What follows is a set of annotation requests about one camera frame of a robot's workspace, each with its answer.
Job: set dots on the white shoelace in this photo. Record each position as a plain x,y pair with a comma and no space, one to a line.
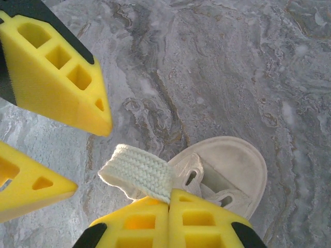
139,168

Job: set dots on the white canvas shoe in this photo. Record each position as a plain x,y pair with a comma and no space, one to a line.
232,160

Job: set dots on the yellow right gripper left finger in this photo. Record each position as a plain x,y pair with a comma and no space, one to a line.
155,232

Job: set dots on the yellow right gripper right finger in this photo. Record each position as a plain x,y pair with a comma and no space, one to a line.
222,227

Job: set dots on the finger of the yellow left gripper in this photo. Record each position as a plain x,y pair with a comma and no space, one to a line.
20,196
51,90

